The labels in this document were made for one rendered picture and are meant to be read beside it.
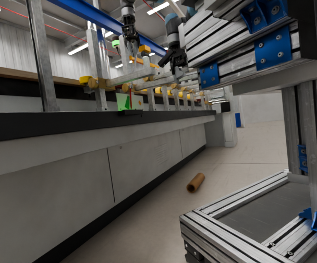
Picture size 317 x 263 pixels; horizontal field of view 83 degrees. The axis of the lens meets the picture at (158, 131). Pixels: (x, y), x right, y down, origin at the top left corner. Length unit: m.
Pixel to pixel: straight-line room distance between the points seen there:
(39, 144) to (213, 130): 3.24
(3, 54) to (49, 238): 8.24
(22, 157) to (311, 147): 0.92
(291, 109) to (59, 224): 1.11
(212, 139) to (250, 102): 6.29
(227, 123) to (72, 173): 2.90
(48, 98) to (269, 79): 0.76
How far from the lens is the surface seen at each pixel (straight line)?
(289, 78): 0.68
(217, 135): 3.67
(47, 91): 0.78
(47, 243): 1.07
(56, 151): 0.78
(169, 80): 1.05
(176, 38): 1.07
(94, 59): 0.98
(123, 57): 1.19
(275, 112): 9.78
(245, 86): 0.75
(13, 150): 0.72
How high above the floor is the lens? 0.62
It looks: 3 degrees down
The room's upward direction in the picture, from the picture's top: 7 degrees counter-clockwise
